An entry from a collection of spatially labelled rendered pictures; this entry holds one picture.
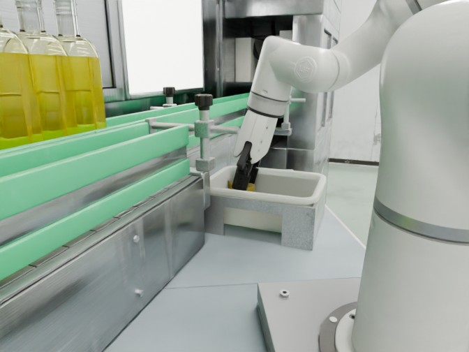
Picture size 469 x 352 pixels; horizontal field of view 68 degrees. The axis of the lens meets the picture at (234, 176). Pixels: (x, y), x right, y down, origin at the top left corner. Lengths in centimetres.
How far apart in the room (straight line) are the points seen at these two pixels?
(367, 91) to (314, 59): 353
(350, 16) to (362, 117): 106
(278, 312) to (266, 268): 15
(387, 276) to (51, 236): 30
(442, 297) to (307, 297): 18
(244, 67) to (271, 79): 92
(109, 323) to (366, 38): 58
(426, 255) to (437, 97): 11
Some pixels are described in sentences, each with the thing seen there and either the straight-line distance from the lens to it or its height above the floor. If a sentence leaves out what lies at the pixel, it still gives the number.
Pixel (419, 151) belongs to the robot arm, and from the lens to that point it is 28.
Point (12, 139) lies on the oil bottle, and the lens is 46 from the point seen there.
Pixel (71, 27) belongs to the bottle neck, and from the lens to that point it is 56.
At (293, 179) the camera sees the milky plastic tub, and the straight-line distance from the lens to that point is 76.
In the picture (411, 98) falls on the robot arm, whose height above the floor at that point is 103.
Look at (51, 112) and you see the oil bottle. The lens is 50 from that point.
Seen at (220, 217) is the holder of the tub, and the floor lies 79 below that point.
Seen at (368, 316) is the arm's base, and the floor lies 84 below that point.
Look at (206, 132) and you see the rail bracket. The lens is 57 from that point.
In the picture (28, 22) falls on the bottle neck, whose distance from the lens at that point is 52.
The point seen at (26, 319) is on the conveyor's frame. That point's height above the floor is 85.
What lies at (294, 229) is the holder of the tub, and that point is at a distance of 62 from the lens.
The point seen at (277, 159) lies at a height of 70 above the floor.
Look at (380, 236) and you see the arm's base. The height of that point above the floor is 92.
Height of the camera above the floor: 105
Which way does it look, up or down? 17 degrees down
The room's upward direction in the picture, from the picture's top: straight up
